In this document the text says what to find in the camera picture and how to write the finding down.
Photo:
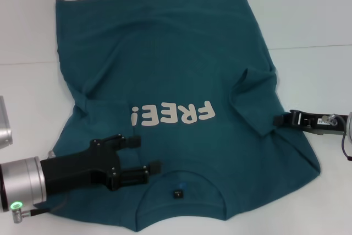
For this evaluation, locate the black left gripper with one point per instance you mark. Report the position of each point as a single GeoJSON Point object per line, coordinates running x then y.
{"type": "Point", "coordinates": [79, 169]}

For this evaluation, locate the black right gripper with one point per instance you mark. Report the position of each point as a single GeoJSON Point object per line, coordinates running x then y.
{"type": "Point", "coordinates": [312, 127]}

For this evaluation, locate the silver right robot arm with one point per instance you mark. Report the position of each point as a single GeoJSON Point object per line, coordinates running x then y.
{"type": "Point", "coordinates": [349, 127]}

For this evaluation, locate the teal FREE print T-shirt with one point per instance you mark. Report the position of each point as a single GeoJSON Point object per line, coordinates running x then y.
{"type": "Point", "coordinates": [165, 61]}

